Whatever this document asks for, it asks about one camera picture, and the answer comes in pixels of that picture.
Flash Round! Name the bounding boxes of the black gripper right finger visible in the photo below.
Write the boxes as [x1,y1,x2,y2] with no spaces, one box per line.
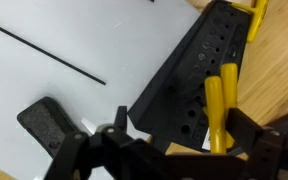
[226,108,287,180]

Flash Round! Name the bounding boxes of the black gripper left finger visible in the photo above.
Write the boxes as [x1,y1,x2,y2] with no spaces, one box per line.
[44,105,165,180]

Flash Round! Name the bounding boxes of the yellow T-handle hex wrench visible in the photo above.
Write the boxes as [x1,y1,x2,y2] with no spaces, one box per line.
[203,75,228,155]
[219,62,240,149]
[230,0,270,44]

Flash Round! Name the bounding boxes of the black wedge tool holder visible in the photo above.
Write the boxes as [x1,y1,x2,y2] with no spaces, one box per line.
[127,0,252,154]

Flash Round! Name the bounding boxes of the white board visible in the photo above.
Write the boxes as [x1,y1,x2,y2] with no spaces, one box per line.
[0,0,205,180]

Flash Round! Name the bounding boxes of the small black foam pad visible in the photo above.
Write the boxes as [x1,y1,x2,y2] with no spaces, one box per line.
[16,96,82,159]

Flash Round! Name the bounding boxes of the long thin black rod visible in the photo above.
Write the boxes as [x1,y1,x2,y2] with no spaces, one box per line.
[0,17,107,86]

